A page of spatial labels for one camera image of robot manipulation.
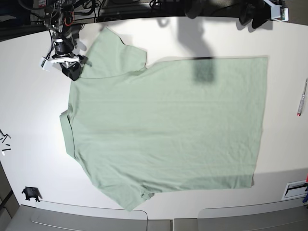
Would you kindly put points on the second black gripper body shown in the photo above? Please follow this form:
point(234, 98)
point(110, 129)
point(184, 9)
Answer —
point(261, 11)

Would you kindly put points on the black clamp bracket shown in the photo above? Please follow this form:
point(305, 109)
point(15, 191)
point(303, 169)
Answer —
point(32, 192)

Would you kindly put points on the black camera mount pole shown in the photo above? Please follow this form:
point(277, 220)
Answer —
point(193, 8)

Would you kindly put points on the light green T-shirt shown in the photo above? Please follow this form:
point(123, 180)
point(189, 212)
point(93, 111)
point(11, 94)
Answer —
point(175, 126)

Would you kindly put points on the red blue tool handles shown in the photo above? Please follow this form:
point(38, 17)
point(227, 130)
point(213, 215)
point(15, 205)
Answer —
point(305, 200)

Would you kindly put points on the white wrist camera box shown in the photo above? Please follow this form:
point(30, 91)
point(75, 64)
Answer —
point(279, 10)
point(45, 64)

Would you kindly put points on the black gripper body white bracket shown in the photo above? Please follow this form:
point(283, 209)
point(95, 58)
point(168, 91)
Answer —
point(64, 46)

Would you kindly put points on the robot arm with red cable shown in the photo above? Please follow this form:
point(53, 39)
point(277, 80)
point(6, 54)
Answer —
point(59, 17)

